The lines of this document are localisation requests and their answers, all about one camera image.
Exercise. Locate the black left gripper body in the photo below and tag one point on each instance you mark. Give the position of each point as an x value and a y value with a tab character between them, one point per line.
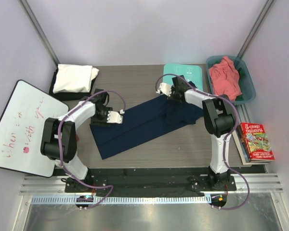
100	118

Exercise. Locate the navy blue t shirt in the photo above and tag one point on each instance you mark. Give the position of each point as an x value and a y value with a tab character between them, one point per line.
142	123

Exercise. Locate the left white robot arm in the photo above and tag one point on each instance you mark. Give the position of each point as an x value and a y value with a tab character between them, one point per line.
59	139

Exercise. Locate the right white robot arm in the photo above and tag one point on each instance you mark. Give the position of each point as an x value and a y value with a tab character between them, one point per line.
220	118

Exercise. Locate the teal instruction mat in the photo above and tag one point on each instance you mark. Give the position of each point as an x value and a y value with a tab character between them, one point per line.
191	73

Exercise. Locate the folded black t shirt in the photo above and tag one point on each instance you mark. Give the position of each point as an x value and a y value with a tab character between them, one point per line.
68	96

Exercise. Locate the pink crumpled t shirt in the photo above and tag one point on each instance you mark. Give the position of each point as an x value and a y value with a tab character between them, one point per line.
225	79

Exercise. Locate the folded white t shirt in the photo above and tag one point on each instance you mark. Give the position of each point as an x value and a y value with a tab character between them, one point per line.
74	78

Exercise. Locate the green t shirt in bin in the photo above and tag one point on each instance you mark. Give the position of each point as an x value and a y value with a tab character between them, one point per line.
241	84

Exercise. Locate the teal plastic bin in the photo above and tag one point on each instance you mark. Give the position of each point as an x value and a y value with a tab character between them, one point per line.
249	91

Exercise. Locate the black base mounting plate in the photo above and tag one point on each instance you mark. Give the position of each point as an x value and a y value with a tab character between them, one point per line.
151	182

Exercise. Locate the book under red book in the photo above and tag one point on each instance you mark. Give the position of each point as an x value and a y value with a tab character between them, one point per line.
242	151

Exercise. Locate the white dry-erase board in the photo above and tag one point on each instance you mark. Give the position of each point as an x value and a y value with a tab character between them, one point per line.
21	129

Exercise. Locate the red storey house book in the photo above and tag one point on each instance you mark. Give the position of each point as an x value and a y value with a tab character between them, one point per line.
255	142

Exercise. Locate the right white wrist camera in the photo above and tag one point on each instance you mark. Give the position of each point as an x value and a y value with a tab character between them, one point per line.
165	89

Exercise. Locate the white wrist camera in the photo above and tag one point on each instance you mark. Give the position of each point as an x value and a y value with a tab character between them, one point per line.
165	89
114	117

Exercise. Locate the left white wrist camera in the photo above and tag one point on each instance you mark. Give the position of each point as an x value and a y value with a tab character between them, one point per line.
114	117

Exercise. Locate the perforated white cable duct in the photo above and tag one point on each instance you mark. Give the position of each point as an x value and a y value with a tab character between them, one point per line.
88	200

